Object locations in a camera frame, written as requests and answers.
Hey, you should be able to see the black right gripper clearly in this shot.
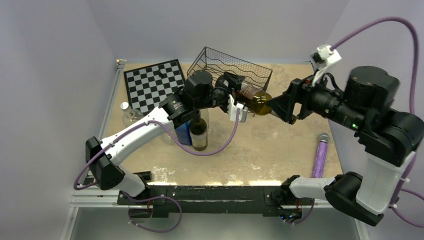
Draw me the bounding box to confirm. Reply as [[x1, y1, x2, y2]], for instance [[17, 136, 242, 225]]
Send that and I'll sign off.
[[263, 65, 365, 131]]

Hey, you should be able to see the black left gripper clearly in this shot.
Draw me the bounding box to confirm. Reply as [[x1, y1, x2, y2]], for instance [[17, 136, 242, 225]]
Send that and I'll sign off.
[[194, 72, 245, 112]]

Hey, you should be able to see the black wire wine rack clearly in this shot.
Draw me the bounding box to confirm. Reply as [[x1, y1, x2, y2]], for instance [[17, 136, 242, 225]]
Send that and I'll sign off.
[[186, 46, 273, 91]]

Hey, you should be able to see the clear glass bottle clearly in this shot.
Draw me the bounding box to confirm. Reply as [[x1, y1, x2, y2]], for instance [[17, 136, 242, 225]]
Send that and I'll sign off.
[[200, 108, 210, 128]]

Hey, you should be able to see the dark green wine bottle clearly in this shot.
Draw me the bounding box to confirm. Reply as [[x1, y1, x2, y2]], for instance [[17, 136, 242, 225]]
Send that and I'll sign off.
[[189, 110, 208, 151]]

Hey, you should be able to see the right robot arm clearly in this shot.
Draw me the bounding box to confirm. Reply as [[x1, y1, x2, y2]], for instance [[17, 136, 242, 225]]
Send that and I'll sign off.
[[266, 66, 424, 227]]

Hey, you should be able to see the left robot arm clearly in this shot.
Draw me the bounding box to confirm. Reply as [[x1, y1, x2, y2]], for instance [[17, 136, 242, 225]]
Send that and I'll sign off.
[[85, 70, 247, 205]]

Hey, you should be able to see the blue rectangular glass bottle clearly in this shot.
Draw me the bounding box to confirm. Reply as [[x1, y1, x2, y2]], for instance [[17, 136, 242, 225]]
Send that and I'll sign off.
[[175, 121, 192, 146]]

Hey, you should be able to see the round clear bottle silver cap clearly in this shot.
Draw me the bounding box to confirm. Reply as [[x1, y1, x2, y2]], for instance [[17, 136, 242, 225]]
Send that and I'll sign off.
[[159, 131, 175, 145]]

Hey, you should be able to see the clear round flask bottle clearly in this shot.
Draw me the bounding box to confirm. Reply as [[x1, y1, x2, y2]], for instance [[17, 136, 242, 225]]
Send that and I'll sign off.
[[120, 101, 144, 127]]

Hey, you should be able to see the purple glitter microphone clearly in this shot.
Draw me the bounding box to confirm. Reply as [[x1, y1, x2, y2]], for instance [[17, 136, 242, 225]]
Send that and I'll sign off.
[[312, 132, 331, 178]]

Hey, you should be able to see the black white chessboard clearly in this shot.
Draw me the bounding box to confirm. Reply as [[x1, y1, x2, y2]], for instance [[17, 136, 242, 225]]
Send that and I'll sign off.
[[123, 59, 185, 115]]

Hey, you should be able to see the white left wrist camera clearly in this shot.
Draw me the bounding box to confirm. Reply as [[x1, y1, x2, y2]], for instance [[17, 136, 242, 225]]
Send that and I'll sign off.
[[227, 94, 248, 123]]

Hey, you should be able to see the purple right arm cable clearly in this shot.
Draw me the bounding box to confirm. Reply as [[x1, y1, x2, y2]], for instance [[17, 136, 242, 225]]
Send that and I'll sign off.
[[330, 16, 424, 229]]

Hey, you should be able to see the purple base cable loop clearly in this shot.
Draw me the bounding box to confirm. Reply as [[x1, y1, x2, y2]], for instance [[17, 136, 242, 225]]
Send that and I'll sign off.
[[127, 195, 183, 234]]

